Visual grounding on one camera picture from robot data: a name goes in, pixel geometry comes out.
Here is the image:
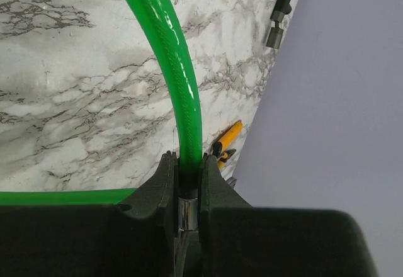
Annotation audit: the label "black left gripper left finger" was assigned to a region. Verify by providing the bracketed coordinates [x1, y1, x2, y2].
[115, 151, 177, 276]

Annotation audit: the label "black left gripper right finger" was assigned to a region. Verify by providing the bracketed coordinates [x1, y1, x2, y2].
[198, 154, 252, 276]

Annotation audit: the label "green cable lock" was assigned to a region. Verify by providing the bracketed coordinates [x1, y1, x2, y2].
[0, 0, 202, 230]

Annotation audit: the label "yellow utility knife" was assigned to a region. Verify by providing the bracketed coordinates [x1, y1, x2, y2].
[212, 120, 243, 157]

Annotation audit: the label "black T-shaped tool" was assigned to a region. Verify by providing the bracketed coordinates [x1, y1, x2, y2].
[266, 0, 292, 49]

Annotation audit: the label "yellow handled pliers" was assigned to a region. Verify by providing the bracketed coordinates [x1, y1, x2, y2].
[217, 149, 236, 170]

